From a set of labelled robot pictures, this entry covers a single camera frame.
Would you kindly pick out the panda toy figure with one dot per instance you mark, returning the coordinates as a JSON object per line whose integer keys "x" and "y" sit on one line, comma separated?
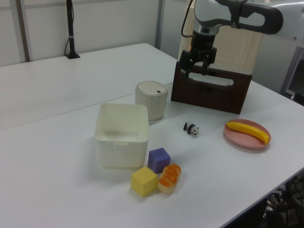
{"x": 191, "y": 128}

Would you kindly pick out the grey metal frame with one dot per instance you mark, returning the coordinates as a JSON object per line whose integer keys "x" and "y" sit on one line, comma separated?
{"x": 293, "y": 71}

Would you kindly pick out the orange topped toy bread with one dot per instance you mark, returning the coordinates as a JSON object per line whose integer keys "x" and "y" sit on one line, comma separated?
{"x": 169, "y": 179}

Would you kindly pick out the purple cube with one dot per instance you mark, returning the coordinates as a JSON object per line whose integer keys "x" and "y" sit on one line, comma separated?
{"x": 159, "y": 159}

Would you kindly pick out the yellow cube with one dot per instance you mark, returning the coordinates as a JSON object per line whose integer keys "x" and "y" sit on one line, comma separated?
{"x": 142, "y": 181}

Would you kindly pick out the yellow toy banana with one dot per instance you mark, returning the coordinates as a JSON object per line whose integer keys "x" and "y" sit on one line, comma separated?
{"x": 251, "y": 130}

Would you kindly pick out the small beige lidded trash can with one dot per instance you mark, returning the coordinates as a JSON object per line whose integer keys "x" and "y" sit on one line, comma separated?
{"x": 154, "y": 107}

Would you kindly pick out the open cream plastic bin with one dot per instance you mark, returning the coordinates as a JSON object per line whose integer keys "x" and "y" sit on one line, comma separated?
{"x": 121, "y": 152}

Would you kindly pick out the brown wooden box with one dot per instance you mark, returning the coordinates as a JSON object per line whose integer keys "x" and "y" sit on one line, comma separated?
{"x": 213, "y": 102}

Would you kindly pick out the black pole stand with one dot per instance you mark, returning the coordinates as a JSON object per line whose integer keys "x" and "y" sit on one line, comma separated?
{"x": 70, "y": 31}

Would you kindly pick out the black mesh chair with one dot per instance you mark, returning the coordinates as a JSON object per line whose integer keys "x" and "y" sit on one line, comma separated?
{"x": 292, "y": 202}

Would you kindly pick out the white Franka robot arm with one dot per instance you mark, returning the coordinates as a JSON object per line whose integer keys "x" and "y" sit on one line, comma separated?
{"x": 261, "y": 14}

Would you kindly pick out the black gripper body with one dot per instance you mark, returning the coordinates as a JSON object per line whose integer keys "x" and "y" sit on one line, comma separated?
{"x": 203, "y": 44}

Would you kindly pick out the pink plate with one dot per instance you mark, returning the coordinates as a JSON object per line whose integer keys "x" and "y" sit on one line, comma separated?
{"x": 247, "y": 141}

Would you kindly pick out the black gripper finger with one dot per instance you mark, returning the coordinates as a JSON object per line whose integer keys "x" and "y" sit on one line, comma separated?
{"x": 186, "y": 63}
{"x": 206, "y": 65}

